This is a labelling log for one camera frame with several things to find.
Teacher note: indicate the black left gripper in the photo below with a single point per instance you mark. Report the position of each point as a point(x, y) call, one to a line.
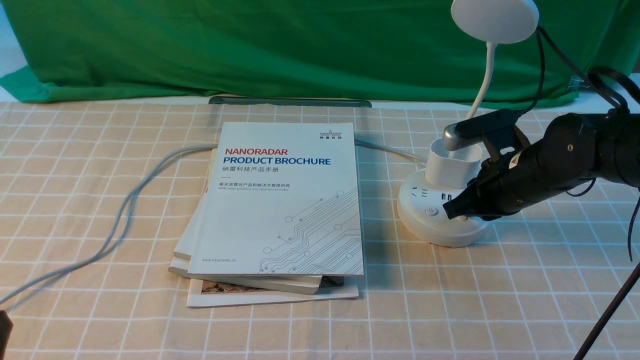
point(519, 174)

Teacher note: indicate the white desk lamp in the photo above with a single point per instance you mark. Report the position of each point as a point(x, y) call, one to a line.
point(453, 159)

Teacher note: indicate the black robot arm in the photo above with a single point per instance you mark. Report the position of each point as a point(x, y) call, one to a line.
point(617, 149)

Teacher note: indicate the black tripod leg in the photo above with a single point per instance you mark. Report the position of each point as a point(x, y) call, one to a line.
point(608, 314)

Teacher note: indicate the white Nanoradar product brochure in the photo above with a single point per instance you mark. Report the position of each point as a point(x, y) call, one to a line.
point(282, 200)

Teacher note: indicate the dark flat bar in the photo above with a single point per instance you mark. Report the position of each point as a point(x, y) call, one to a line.
point(302, 102)

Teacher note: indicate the thin bottom magazine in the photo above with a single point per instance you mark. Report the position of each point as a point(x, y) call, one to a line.
point(206, 294)

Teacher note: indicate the thick white middle book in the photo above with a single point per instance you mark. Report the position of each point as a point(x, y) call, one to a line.
point(280, 282)

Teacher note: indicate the orange checkered tablecloth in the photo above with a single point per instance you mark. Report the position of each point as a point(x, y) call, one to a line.
point(530, 290)

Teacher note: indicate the green backdrop cloth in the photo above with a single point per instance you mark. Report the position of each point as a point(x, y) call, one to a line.
point(398, 50)

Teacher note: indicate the dark object at corner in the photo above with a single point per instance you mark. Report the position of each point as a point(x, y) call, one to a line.
point(6, 327)

